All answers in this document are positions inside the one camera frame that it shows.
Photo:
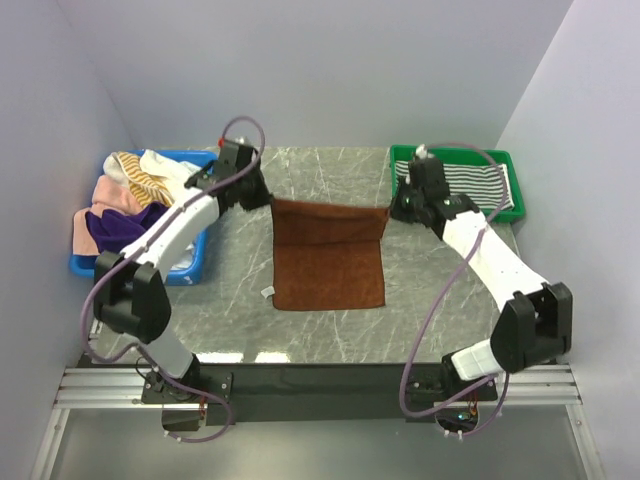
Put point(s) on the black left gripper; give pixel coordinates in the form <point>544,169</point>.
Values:
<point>264,196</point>

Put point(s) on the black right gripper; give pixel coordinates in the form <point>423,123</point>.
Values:
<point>396,211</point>

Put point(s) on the green white striped towel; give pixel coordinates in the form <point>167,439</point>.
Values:
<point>481,183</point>

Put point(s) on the brown towel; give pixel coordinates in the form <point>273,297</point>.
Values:
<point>327,256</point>

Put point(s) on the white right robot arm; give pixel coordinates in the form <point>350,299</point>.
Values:
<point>535,322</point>

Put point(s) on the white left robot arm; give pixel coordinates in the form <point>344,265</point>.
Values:
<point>129,293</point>

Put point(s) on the green plastic tray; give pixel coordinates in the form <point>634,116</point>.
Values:
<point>465,156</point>

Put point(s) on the cream yellow striped towel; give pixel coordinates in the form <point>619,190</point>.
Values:
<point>125,169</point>

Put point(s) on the pink towel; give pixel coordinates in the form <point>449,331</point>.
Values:
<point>107,194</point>

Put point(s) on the purple towel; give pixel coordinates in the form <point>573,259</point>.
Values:
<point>112,231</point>

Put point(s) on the blue plastic bin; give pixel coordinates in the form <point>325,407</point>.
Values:
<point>189,270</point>

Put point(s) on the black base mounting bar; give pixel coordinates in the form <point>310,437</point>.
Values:
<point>312,392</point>

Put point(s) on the aluminium frame rail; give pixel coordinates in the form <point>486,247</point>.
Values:
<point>98,429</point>

